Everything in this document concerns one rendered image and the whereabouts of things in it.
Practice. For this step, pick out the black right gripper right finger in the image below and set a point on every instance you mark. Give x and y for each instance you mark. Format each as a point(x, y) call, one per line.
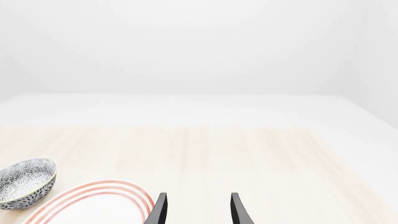
point(240, 211)

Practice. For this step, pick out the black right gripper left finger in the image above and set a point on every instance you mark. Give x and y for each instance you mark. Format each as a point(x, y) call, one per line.
point(159, 210)

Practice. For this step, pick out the black patterned bowl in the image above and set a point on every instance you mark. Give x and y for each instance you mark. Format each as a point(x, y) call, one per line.
point(25, 184)

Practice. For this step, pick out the white plate with red rings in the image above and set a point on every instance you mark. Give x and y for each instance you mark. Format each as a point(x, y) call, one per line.
point(93, 205)

